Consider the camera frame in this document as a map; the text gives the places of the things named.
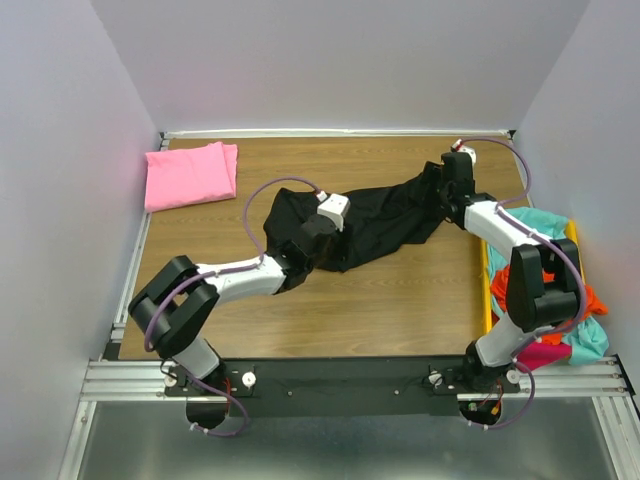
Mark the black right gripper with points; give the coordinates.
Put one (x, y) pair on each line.
(432, 173)

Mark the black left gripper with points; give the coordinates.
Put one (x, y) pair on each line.
(341, 245)

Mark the black t-shirt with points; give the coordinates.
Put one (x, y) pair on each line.
(379, 221)

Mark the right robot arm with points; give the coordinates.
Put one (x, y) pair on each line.
(492, 355)

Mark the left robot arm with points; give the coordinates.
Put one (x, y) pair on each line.
(173, 307)

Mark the yellow plastic bin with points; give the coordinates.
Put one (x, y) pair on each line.
(487, 319)

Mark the folded pink t-shirt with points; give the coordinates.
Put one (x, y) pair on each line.
(191, 176)

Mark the orange t-shirt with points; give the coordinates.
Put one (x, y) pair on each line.
(588, 333)

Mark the magenta t-shirt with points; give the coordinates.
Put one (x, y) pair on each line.
(544, 296)

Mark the teal t-shirt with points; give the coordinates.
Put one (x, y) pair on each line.
(538, 354)

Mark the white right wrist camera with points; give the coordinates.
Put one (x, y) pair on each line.
(459, 146)

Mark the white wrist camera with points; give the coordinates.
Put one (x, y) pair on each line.
(334, 207)
(459, 146)

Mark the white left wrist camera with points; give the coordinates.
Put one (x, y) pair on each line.
(334, 207)

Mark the black mounting base plate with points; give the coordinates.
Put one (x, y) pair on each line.
(448, 385)

